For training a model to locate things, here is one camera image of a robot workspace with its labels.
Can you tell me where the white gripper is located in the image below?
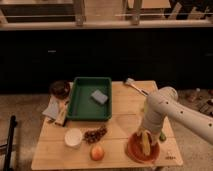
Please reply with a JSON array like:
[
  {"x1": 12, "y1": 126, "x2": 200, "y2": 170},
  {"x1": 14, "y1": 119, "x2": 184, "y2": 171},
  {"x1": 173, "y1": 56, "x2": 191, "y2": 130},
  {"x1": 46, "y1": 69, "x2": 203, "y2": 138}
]
[{"x1": 136, "y1": 124, "x2": 160, "y2": 146}]

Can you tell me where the yellow banana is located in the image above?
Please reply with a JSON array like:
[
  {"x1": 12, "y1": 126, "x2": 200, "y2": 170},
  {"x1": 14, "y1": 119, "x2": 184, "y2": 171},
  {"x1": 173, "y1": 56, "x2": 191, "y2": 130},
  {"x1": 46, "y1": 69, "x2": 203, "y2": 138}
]
[{"x1": 142, "y1": 132, "x2": 151, "y2": 156}]

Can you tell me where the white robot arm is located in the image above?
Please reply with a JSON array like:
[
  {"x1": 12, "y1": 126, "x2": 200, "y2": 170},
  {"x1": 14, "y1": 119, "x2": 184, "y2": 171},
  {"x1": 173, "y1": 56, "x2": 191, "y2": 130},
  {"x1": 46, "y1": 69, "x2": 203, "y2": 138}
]
[{"x1": 138, "y1": 87, "x2": 213, "y2": 145}]

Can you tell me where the green object behind bowl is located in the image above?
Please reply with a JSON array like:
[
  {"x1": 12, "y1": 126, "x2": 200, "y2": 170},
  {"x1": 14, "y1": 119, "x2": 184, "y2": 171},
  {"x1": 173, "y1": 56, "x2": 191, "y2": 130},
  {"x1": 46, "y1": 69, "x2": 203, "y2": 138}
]
[{"x1": 159, "y1": 132, "x2": 167, "y2": 142}]

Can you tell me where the red bowl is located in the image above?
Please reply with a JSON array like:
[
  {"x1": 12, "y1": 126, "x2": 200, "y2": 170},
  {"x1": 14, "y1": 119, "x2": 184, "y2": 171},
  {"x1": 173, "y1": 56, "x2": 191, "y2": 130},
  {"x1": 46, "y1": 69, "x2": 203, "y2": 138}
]
[{"x1": 125, "y1": 133, "x2": 160, "y2": 163}]

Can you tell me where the dark brown bowl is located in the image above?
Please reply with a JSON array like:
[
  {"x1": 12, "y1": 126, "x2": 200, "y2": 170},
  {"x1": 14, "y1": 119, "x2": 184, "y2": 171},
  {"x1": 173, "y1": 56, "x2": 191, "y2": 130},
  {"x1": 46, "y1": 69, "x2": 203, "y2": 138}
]
[{"x1": 49, "y1": 80, "x2": 70, "y2": 99}]

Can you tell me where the light green cup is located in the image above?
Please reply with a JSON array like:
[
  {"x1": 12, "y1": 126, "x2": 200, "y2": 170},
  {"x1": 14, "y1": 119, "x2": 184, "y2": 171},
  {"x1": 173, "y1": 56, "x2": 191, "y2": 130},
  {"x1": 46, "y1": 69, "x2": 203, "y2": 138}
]
[{"x1": 143, "y1": 101, "x2": 148, "y2": 113}]

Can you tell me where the red yellow apple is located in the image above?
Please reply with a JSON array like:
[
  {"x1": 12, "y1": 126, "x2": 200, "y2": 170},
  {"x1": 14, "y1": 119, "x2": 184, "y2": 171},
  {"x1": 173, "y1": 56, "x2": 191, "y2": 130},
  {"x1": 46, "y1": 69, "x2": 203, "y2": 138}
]
[{"x1": 90, "y1": 145, "x2": 105, "y2": 161}]

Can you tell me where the bunch of dark grapes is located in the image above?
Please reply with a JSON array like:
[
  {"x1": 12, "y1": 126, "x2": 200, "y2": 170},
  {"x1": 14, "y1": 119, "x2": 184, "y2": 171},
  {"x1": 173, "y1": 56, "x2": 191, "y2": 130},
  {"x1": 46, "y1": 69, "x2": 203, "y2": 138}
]
[{"x1": 84, "y1": 125, "x2": 107, "y2": 144}]

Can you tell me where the grey blue sponge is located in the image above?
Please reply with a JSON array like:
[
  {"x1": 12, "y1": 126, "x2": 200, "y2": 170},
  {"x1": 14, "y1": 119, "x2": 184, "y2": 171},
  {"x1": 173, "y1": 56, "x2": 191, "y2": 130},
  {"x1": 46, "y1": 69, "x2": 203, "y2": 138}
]
[{"x1": 91, "y1": 90, "x2": 108, "y2": 104}]

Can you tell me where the green plastic tray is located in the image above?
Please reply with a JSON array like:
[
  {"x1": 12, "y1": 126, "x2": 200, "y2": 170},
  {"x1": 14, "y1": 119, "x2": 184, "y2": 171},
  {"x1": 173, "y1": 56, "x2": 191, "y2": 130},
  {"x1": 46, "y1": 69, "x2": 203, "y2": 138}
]
[{"x1": 67, "y1": 77, "x2": 112, "y2": 121}]

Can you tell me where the white cup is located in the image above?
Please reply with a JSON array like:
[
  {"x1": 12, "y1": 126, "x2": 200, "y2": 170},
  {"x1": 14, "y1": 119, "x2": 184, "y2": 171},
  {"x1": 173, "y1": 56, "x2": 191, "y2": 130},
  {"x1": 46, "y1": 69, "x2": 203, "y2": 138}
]
[{"x1": 64, "y1": 128, "x2": 83, "y2": 148}]

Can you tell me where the wooden block tool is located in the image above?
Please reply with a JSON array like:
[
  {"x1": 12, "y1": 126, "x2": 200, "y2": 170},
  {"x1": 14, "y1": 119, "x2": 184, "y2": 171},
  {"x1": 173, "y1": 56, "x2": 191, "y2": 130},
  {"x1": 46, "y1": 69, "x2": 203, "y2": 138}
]
[{"x1": 55, "y1": 101, "x2": 68, "y2": 126}]

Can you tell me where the grey folded cloth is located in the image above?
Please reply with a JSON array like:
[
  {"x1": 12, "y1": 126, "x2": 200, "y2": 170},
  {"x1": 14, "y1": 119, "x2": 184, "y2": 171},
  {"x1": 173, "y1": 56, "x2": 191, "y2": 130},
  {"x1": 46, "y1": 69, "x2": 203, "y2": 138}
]
[{"x1": 42, "y1": 97, "x2": 59, "y2": 119}]

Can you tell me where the black chair frame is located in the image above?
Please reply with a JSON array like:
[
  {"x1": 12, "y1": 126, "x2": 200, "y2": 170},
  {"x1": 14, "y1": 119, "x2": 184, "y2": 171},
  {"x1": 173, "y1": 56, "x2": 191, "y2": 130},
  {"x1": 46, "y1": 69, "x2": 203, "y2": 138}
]
[{"x1": 3, "y1": 115, "x2": 17, "y2": 171}]

